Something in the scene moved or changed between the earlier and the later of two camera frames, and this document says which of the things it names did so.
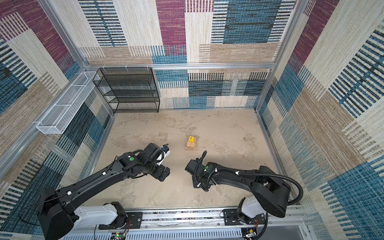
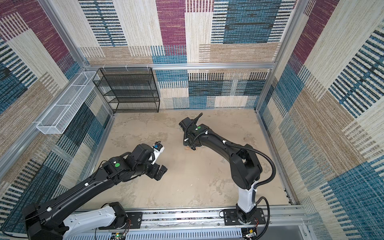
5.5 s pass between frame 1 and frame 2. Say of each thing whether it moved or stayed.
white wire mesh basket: stayed
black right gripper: moved
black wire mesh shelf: stayed
